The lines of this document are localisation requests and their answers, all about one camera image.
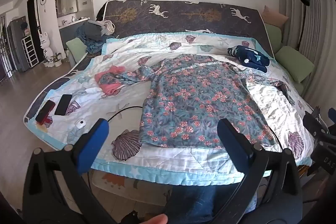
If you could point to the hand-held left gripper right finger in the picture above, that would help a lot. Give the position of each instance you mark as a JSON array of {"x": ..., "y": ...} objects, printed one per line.
[{"x": 232, "y": 144}]

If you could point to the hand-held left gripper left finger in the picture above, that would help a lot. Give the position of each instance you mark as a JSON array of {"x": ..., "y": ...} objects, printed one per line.
[{"x": 95, "y": 145}]

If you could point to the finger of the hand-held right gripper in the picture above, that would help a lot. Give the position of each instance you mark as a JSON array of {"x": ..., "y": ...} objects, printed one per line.
[{"x": 313, "y": 121}]

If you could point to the floral long-sleeved shirt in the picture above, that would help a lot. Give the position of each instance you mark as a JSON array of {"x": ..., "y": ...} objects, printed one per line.
[{"x": 197, "y": 98}]

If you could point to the blue-grey clothes pile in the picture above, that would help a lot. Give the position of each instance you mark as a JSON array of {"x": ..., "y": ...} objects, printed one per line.
[{"x": 90, "y": 32}]

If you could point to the person's left hand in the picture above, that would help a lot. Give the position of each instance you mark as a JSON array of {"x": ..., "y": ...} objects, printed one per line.
[{"x": 155, "y": 219}]

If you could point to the small white device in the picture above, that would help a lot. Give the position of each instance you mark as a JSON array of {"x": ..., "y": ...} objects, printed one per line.
[{"x": 80, "y": 123}]

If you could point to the printed floor rug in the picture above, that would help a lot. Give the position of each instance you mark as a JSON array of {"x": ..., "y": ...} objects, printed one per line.
[{"x": 118, "y": 183}]

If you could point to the seashell print quilt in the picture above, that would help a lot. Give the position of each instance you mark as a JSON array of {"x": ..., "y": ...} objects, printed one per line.
[{"x": 183, "y": 159}]

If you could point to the black phone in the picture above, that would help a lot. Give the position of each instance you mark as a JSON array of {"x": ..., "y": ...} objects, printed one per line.
[{"x": 63, "y": 105}]

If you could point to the pink garment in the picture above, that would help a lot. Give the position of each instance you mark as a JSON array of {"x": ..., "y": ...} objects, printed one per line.
[{"x": 109, "y": 89}]

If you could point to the red-cased phone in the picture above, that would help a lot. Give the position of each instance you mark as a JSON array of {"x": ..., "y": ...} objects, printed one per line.
[{"x": 45, "y": 112}]

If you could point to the green cushion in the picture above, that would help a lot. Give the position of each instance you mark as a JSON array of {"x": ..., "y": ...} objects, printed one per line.
[
  {"x": 294, "y": 64},
  {"x": 273, "y": 35},
  {"x": 76, "y": 49}
]

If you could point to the person's jeans leg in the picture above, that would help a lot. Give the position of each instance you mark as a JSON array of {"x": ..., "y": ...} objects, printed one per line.
[{"x": 194, "y": 203}]

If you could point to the navy blue folded garment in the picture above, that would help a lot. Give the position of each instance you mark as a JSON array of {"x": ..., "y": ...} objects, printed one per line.
[{"x": 250, "y": 56}]

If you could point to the grey curtain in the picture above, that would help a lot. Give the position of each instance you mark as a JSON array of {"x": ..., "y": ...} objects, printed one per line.
[{"x": 315, "y": 29}]

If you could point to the potted plant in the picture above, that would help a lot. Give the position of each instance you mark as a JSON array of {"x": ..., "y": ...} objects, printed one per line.
[{"x": 57, "y": 60}]

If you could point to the white frog figurine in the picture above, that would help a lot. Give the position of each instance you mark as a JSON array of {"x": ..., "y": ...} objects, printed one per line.
[{"x": 47, "y": 48}]

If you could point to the pink pillow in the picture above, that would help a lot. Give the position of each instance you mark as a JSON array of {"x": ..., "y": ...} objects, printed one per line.
[{"x": 274, "y": 16}]

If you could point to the white shelf rack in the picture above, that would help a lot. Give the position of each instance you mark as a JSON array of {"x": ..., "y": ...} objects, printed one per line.
[{"x": 29, "y": 52}]

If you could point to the grey counter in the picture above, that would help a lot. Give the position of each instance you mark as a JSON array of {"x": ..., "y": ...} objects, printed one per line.
[{"x": 69, "y": 29}]

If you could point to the grey refrigerator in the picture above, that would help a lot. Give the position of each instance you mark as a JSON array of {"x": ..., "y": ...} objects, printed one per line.
[{"x": 17, "y": 40}]

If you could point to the dark deer print mattress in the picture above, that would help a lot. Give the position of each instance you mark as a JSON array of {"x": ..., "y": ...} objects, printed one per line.
[{"x": 178, "y": 16}]

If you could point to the wall mirror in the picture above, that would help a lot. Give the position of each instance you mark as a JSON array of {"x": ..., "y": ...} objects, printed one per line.
[{"x": 65, "y": 3}]

